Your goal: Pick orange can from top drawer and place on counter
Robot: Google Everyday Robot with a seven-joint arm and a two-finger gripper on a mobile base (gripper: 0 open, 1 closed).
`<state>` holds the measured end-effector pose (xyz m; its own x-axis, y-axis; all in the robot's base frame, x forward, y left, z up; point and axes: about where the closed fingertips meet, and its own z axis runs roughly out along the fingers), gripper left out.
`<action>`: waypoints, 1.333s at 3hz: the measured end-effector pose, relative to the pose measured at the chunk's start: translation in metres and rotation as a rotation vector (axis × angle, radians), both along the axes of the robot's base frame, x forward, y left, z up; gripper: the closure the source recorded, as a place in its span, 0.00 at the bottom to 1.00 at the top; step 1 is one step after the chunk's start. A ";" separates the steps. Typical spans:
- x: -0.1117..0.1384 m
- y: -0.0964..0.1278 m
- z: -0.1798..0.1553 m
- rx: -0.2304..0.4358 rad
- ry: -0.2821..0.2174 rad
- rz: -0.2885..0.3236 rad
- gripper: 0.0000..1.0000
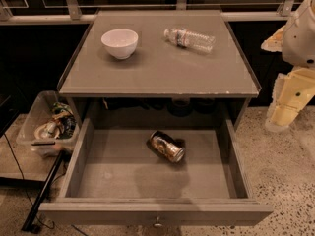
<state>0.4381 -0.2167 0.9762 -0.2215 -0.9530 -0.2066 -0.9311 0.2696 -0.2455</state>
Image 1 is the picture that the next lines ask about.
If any clear plastic water bottle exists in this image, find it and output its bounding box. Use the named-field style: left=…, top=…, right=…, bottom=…
left=163, top=28, right=216, bottom=54

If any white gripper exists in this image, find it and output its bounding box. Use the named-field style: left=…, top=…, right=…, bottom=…
left=261, top=0, right=315, bottom=132

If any metal drawer knob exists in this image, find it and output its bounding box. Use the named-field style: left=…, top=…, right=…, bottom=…
left=153, top=216, right=163, bottom=228

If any orange soda can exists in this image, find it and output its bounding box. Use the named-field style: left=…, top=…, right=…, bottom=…
left=150, top=131, right=185, bottom=163

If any clutter inside plastic bin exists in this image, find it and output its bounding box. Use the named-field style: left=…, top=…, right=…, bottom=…
left=34, top=102, right=77, bottom=139

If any metal guard railing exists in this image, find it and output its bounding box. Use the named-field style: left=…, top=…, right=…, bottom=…
left=0, top=0, right=303, bottom=25

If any black metal stand leg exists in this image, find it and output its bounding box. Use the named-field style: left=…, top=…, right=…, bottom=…
left=22, top=150, right=65, bottom=232

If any grey wooden cabinet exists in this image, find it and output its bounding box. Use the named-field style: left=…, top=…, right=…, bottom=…
left=56, top=9, right=262, bottom=130

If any grey open top drawer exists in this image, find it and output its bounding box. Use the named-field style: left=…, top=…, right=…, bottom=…
left=39, top=109, right=273, bottom=226

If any clear plastic storage bin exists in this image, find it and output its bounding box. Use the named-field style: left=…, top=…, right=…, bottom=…
left=17, top=90, right=79, bottom=157

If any black cable on floor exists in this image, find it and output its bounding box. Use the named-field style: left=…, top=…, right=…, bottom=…
left=2, top=132, right=90, bottom=236

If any white ceramic bowl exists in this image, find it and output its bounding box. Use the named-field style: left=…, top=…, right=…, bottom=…
left=101, top=29, right=139, bottom=59

